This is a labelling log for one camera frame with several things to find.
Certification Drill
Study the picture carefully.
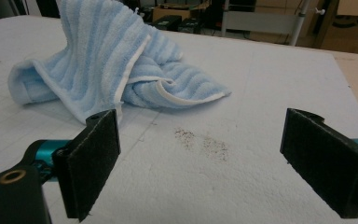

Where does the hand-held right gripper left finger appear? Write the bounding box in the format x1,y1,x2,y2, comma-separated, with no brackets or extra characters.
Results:
52,108,121,223

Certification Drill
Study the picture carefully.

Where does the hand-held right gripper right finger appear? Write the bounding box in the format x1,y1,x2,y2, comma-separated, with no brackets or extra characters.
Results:
280,107,358,219

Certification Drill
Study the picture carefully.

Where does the blue striped towel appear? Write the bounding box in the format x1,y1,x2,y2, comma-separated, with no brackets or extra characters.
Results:
7,0,233,125

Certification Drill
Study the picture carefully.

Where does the white metal stand pole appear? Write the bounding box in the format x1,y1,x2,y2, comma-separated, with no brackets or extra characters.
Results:
288,0,312,48

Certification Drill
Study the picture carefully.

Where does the grey metal panel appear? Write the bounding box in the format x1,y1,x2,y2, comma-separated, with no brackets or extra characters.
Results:
220,10,300,35

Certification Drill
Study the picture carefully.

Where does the black box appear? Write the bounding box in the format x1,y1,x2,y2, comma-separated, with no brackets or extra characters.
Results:
151,14,183,33
177,17,205,35

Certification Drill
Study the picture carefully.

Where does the cardboard box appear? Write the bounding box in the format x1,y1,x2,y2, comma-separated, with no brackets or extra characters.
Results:
151,2,212,23

